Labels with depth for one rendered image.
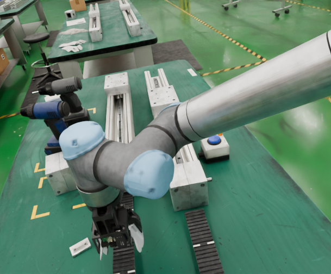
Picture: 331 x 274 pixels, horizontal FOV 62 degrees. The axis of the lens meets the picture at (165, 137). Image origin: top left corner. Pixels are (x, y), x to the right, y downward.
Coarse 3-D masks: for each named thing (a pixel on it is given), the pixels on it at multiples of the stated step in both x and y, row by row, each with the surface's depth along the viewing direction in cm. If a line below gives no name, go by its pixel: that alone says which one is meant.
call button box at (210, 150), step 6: (222, 138) 93; (204, 144) 92; (210, 144) 91; (216, 144) 91; (222, 144) 91; (204, 150) 91; (210, 150) 90; (216, 150) 90; (222, 150) 90; (228, 150) 91; (198, 156) 95; (204, 156) 93; (210, 156) 91; (216, 156) 91; (222, 156) 92; (228, 156) 92; (210, 162) 92
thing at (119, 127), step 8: (112, 96) 126; (128, 96) 124; (112, 104) 119; (120, 104) 124; (128, 104) 117; (112, 112) 114; (120, 112) 118; (128, 112) 112; (112, 120) 108; (120, 120) 113; (128, 120) 106; (112, 128) 103; (120, 128) 108; (128, 128) 101; (112, 136) 99; (120, 136) 103; (128, 136) 97
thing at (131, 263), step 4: (120, 264) 63; (124, 264) 63; (128, 264) 63; (132, 264) 63; (116, 268) 63; (120, 268) 63; (124, 268) 62; (128, 268) 62; (132, 268) 62; (116, 272) 62
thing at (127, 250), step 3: (120, 249) 66; (123, 249) 66; (126, 249) 66; (129, 249) 66; (132, 249) 66; (114, 252) 66; (117, 252) 66; (120, 252) 66; (123, 252) 66; (126, 252) 65; (129, 252) 65; (132, 252) 65; (114, 255) 65; (117, 255) 65; (120, 255) 65; (123, 255) 65
